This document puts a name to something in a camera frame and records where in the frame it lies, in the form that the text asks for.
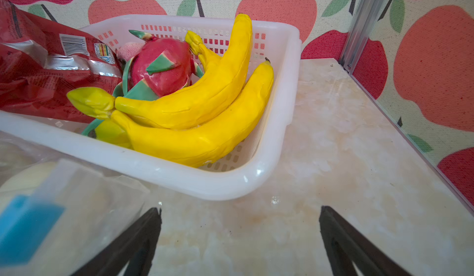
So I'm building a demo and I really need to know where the yellow toy banana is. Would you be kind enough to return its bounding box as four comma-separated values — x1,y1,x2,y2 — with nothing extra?
67,14,253,130
110,61,274,167

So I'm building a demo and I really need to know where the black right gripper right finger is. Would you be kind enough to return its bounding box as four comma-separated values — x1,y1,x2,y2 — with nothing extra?
319,206,410,276

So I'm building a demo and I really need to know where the pink toy dragon fruit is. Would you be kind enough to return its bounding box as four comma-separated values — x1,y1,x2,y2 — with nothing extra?
113,30,204,101

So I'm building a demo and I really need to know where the white plastic fruit basket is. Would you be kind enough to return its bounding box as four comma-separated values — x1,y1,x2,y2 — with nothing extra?
1,21,302,201

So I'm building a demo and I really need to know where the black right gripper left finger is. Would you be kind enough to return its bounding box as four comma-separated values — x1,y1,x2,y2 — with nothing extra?
73,208,162,276

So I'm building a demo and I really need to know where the clear blue zip-top bag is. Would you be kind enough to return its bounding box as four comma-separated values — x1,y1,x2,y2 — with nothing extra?
1,133,149,276

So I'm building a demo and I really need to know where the lower yellow toy banana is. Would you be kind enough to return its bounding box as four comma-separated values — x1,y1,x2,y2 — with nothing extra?
110,61,274,167

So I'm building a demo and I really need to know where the upper yellow toy banana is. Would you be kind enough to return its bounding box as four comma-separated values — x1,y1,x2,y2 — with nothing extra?
67,14,253,130

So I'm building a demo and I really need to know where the aluminium right corner post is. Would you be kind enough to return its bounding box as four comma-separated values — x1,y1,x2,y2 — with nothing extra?
339,0,385,76

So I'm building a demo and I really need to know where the red snack bag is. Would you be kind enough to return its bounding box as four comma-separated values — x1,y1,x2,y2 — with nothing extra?
1,0,122,123

